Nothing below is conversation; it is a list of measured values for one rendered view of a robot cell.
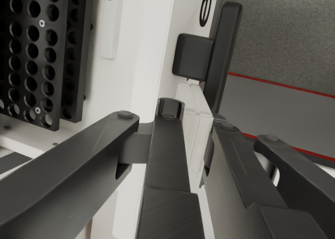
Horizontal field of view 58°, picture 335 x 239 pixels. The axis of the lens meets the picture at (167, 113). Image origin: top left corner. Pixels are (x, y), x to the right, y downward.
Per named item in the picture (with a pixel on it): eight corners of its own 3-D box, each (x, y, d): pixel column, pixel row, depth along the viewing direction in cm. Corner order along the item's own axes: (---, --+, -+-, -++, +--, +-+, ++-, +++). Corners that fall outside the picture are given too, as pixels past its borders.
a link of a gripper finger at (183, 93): (185, 172, 14) (169, 170, 14) (180, 124, 21) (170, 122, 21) (198, 113, 14) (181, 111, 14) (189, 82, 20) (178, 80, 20)
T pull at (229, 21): (245, 4, 19) (242, 2, 17) (218, 117, 21) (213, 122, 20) (190, -4, 20) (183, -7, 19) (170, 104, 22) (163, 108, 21)
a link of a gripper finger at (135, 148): (174, 173, 13) (102, 162, 12) (173, 130, 17) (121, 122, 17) (180, 140, 12) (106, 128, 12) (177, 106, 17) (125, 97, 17)
